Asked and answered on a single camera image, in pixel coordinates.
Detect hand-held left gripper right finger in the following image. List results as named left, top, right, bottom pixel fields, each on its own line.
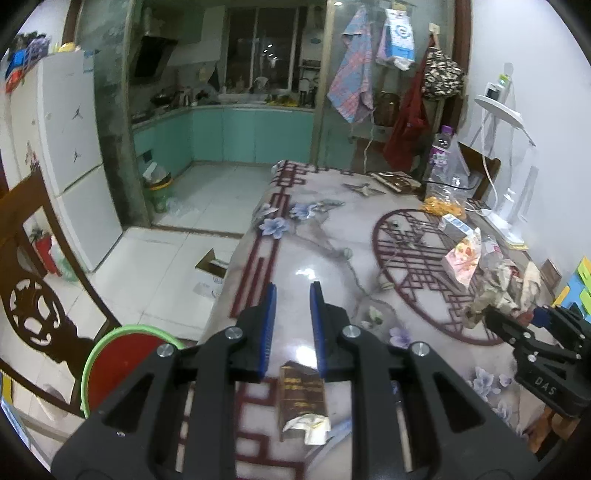
left=308, top=281, right=540, bottom=480

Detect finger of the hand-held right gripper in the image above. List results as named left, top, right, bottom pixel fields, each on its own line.
left=531, top=305, right=591, bottom=344
left=485, top=307, right=555, bottom=357

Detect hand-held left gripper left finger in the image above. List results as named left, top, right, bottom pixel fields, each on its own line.
left=51, top=283, right=278, bottom=480

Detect plastic wrapper pile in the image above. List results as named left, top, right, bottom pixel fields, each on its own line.
left=464, top=258, right=543, bottom=328

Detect brown paper packet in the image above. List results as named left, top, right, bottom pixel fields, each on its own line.
left=277, top=362, right=331, bottom=445

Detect green basin with red liner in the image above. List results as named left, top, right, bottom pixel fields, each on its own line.
left=81, top=324, right=185, bottom=418

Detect green kitchen trash can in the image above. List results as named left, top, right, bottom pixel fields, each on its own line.
left=142, top=162, right=174, bottom=214

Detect small wooden block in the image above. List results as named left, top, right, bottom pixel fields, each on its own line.
left=540, top=258, right=561, bottom=289

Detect cardboard box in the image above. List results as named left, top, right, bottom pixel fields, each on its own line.
left=193, top=249, right=232, bottom=301

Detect pink snack packet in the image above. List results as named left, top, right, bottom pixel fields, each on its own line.
left=441, top=228, right=483, bottom=287

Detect small white carton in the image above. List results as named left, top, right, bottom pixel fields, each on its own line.
left=436, top=213, right=476, bottom=243

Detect white desk lamp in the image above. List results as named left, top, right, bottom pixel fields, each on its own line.
left=475, top=95, right=539, bottom=243

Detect clear bag of orange snacks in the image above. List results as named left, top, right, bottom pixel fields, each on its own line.
left=422, top=143, right=472, bottom=222

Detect dark flat box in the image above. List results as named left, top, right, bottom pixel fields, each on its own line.
left=372, top=171, right=421, bottom=193

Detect purple label plastic bottle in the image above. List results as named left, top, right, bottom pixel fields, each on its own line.
left=427, top=126, right=455, bottom=199

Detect glass sliding door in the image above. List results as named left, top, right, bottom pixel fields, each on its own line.
left=314, top=0, right=462, bottom=171

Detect teal kitchen cabinets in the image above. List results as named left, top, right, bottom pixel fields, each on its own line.
left=131, top=105, right=317, bottom=167

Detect red cloth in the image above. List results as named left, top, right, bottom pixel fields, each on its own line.
left=383, top=69, right=428, bottom=171

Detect carved wooden chair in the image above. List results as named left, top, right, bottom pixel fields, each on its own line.
left=0, top=161, right=112, bottom=416

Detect red canister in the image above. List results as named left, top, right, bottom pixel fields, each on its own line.
left=30, top=231, right=61, bottom=278

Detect plaid towel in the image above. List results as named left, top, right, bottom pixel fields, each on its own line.
left=327, top=7, right=375, bottom=123

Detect patterned fabric bag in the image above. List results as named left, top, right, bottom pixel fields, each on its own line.
left=422, top=47, right=465, bottom=99

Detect white refrigerator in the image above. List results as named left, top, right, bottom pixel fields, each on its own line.
left=9, top=50, right=124, bottom=273

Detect black range hood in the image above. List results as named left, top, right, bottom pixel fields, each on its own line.
left=131, top=33, right=178, bottom=79

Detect white blue printed bag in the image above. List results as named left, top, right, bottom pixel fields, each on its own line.
left=376, top=4, right=414, bottom=71

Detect pile of colourful packets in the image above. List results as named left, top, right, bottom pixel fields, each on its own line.
left=4, top=33, right=51, bottom=93

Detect white cable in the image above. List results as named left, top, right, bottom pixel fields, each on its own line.
left=480, top=115, right=498, bottom=217

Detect wall charger device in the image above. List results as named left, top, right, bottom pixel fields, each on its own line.
left=485, top=74, right=511, bottom=100

